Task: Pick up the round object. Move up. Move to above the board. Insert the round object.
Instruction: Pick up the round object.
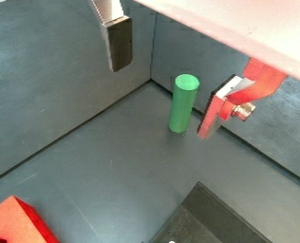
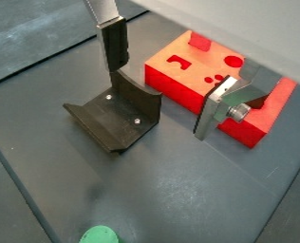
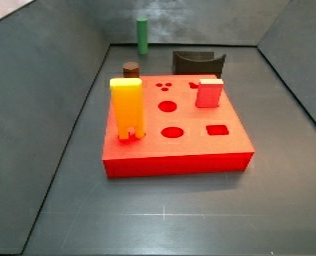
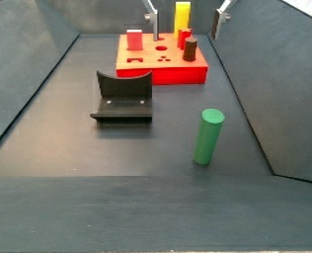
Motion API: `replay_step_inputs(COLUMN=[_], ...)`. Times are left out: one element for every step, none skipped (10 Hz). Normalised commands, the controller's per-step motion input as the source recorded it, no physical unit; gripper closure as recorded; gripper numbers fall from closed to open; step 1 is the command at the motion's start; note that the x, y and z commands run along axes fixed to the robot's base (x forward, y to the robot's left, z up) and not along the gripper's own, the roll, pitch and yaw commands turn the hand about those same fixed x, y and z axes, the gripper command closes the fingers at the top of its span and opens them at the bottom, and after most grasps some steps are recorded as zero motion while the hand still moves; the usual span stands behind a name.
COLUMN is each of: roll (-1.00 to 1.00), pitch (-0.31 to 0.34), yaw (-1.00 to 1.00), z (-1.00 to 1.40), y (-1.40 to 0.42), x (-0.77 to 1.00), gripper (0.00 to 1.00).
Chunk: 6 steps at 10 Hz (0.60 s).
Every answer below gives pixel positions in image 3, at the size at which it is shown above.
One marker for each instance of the brown hexagonal peg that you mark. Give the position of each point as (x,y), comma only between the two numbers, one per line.
(130,70)

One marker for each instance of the red rectangular block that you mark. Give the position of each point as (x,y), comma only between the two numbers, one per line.
(209,93)

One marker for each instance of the yellow notched block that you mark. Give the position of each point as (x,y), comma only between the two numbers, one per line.
(127,104)

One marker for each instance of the green cylinder peg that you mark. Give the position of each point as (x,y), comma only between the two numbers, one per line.
(142,36)

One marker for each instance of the black curved block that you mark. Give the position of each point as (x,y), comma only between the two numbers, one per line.
(197,62)

